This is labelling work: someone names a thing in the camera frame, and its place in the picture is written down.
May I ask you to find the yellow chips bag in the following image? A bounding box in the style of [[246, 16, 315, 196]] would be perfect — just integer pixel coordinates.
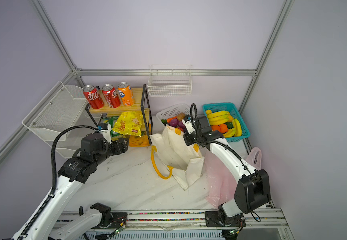
[[112, 111, 143, 137]]

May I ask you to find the white canvas tote bag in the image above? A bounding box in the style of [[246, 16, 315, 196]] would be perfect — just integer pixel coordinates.
[[150, 126, 204, 191]]

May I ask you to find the pink plastic grocery bag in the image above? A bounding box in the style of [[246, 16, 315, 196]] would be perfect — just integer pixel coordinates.
[[204, 145, 261, 208]]

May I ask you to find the orange soda can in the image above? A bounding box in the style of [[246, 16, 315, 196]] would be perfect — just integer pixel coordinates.
[[118, 82, 135, 106]]

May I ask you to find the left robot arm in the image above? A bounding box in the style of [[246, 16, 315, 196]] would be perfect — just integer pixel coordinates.
[[12, 124, 129, 240]]

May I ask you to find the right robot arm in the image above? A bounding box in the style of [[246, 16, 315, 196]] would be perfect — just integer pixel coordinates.
[[184, 103, 271, 227]]

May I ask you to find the yellow toy banana bunch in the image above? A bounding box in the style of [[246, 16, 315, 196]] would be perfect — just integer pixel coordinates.
[[207, 111, 230, 126]]

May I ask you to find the toy orange fruit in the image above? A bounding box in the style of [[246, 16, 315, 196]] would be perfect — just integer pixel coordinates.
[[219, 124, 228, 134]]

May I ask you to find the brown toy potato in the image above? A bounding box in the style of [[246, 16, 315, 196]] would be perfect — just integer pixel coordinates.
[[176, 113, 185, 122]]

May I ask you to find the orange snack packet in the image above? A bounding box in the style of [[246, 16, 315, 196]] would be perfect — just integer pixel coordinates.
[[129, 135, 150, 148]]

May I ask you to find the green snack bag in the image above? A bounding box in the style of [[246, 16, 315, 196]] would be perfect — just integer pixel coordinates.
[[101, 116, 126, 140]]

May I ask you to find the white plastic basket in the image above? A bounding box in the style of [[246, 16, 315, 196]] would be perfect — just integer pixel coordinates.
[[156, 104, 190, 127]]

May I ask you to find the purple toy onion left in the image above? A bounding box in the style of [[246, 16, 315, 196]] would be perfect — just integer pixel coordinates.
[[169, 118, 179, 128]]

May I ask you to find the yellow toy banana right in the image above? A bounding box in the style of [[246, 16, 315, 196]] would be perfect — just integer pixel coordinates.
[[232, 119, 242, 137]]

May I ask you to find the orange toy carrot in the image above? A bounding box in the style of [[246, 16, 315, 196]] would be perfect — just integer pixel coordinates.
[[167, 117, 176, 123]]

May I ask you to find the red cola can left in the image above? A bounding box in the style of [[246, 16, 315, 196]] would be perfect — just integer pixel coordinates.
[[82, 85, 104, 109]]

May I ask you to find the red cola can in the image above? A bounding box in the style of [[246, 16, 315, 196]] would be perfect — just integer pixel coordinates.
[[82, 85, 104, 109], [102, 84, 121, 108]]

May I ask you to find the red cola can right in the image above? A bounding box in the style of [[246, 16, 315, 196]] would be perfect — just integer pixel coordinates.
[[102, 84, 121, 108]]

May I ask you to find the white mesh tiered rack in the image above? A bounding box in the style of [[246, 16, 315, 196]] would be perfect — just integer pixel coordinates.
[[22, 82, 101, 147]]

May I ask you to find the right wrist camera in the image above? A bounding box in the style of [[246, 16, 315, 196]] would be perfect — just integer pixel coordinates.
[[182, 120, 195, 134]]

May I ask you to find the wooden black-frame shelf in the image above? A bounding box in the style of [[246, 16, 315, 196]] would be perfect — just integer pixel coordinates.
[[85, 84, 153, 143]]

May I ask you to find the white wire wall basket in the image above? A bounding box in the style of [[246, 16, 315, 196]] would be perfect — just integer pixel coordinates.
[[147, 65, 192, 97]]

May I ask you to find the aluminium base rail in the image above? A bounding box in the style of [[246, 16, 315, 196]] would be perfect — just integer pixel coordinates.
[[35, 208, 294, 240]]

